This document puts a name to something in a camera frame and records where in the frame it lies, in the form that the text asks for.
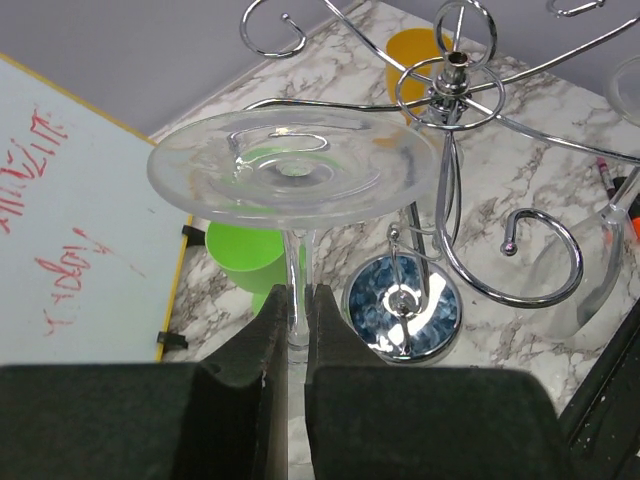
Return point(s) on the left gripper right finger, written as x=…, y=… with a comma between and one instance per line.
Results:
x=367, y=419

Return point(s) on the green plastic goblet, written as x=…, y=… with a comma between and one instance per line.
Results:
x=254, y=243

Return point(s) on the small whiteboard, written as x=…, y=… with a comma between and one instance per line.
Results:
x=90, y=254

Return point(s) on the chrome wine glass rack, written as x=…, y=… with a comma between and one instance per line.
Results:
x=467, y=95

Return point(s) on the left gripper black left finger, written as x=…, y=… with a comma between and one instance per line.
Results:
x=223, y=417

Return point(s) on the clear wine glass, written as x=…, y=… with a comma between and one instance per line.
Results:
x=365, y=167
x=601, y=236

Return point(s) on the orange black marker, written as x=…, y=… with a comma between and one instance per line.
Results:
x=633, y=212

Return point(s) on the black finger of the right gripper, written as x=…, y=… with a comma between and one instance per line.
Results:
x=601, y=421

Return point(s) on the red pen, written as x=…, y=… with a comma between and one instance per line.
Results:
x=606, y=177

